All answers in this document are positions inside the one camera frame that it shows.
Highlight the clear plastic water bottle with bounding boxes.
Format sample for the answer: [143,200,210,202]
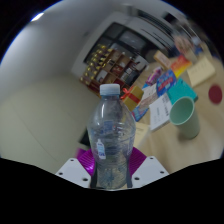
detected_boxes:
[86,83,137,191]

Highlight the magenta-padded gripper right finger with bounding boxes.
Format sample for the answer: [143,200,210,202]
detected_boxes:
[127,146,170,189]

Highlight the tan carton box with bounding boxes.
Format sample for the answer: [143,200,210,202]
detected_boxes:
[153,49,173,70]

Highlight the teal book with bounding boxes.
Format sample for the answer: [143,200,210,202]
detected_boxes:
[166,78,199,105]

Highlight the purple pink packet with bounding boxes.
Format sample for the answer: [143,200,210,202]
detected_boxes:
[146,66,163,86]

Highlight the pink flowers in white pot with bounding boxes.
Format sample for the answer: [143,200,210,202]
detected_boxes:
[173,34,193,54]

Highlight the blue colourful book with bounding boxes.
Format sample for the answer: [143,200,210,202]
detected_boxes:
[155,69,178,98]

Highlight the pale green cup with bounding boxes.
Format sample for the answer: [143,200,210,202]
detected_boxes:
[169,96,201,140]

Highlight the orange book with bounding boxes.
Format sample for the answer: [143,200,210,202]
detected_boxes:
[170,54,193,79]

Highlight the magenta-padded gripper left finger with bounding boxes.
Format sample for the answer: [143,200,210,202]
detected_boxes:
[55,147,97,189]

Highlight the white paper document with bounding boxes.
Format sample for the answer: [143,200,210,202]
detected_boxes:
[148,93,174,132]

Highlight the wooden shelf unit with trophies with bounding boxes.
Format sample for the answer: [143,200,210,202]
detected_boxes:
[79,43,149,96]

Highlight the colourful picture book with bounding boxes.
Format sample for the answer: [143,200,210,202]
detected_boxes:
[133,105,150,123]

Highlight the black framed glass door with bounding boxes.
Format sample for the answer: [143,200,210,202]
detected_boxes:
[99,21,150,54]

